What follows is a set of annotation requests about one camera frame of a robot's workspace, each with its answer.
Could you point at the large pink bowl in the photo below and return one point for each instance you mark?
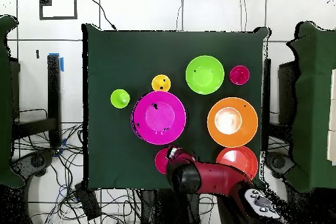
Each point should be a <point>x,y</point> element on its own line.
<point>157,134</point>

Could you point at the lime green bowl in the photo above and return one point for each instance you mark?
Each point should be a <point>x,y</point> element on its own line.
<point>204,76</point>

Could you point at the large orange bowl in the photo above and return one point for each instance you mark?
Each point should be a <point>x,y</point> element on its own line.
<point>248,129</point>

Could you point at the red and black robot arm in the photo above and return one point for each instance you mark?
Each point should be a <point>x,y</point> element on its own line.
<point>215,176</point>

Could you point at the yellow cup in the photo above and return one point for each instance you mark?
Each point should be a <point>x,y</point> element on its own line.
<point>157,82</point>

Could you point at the small red-pink bowl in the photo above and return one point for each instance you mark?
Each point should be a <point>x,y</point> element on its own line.
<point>160,161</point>

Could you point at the lime green cup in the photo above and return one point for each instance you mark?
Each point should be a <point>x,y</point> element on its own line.
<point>119,98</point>

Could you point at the dark green tablecloth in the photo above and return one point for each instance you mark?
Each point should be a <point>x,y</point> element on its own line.
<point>131,55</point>

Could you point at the red-pink cup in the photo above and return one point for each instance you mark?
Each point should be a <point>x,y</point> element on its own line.
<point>239,75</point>

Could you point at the red-orange bowl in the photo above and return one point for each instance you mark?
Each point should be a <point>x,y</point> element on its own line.
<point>241,158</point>

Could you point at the blue tape strip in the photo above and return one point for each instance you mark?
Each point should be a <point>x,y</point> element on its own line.
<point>62,65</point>

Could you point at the black floor box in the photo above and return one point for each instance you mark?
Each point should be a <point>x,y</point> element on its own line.
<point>88,203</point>

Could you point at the black chair base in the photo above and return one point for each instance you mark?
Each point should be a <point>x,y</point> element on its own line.
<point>278,163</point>
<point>36,161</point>

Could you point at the green cloth side table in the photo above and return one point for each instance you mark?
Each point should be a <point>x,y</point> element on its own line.
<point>5,103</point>
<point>315,103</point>

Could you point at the black metal frame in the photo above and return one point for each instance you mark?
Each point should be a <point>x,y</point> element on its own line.
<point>53,90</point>
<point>287,90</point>

